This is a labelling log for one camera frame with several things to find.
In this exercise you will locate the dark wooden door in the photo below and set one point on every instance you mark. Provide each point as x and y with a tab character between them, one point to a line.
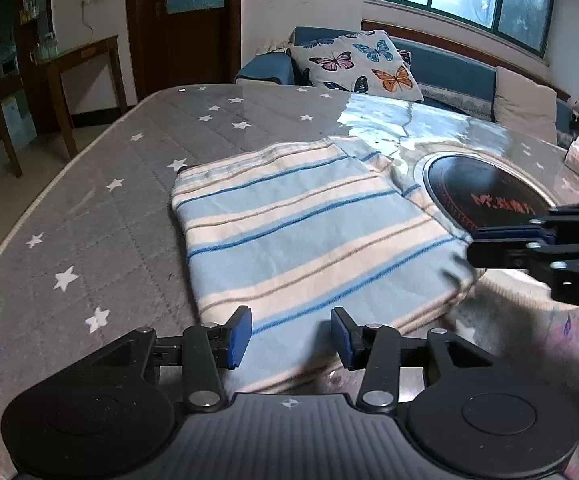
194	45

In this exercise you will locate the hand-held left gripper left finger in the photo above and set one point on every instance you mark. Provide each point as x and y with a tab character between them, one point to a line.
239	337

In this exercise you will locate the beige pillow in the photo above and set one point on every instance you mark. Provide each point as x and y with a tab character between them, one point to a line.
524	102

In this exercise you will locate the grey star print table cover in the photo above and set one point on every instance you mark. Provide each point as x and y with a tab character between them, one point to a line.
109	210

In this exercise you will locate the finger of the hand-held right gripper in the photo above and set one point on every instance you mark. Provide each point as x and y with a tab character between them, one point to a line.
499	256
514	235

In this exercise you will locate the butterfly print pillow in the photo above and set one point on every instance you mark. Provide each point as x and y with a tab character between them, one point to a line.
354	62

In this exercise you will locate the round black induction hotplate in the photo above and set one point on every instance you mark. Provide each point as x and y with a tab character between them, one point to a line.
474	185

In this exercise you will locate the blue sofa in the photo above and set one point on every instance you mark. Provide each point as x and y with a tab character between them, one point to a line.
449	67

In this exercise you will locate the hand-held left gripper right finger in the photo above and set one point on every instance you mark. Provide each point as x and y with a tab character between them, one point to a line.
343	340

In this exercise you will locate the white lace cloth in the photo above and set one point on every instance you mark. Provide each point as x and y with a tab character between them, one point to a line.
273	46

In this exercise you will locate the blue cream striped garment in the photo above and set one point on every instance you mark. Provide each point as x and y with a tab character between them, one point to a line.
309	230

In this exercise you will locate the wooden side table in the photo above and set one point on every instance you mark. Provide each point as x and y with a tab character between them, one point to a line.
79	52

